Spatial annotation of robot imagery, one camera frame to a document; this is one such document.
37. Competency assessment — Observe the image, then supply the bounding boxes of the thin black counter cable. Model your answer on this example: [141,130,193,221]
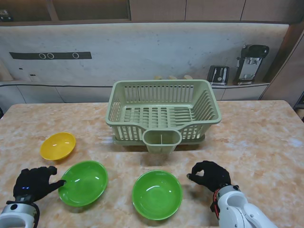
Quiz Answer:
[0,80,113,88]

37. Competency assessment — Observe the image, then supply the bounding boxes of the pale green plastic dish rack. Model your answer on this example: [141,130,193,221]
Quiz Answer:
[105,79,222,143]

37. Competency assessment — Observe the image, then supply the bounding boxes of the wooden wall cabinets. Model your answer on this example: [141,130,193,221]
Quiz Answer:
[0,0,304,24]

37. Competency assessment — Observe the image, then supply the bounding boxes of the black silver coffee machine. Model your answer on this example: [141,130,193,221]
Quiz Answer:
[232,43,270,86]

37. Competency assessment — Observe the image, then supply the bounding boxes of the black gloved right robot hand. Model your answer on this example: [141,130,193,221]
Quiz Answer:
[186,161,232,193]

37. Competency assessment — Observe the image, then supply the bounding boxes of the green plastic bowl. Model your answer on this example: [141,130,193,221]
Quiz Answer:
[58,161,109,207]
[132,170,183,220]

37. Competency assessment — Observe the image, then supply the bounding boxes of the dark item on shelf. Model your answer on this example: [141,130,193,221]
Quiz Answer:
[0,9,15,22]

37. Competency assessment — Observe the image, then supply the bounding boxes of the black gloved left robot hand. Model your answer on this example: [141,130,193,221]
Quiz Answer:
[13,165,67,203]

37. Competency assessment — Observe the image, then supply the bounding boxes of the white low counter cabinet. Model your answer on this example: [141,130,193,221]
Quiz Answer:
[0,80,270,104]

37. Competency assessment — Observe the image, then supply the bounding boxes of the pale green cutlery holder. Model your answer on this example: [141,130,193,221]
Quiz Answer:
[142,129,182,152]

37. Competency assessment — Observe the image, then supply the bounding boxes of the black wall rail strip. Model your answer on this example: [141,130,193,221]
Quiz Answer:
[9,51,93,60]

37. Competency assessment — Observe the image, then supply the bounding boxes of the yellow plastic bowl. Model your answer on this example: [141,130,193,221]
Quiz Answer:
[39,132,76,161]

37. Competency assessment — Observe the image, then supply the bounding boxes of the red black right arm cables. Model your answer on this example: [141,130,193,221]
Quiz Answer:
[210,189,221,218]

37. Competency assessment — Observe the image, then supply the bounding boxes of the black toaster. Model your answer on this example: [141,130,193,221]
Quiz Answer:
[207,65,230,86]

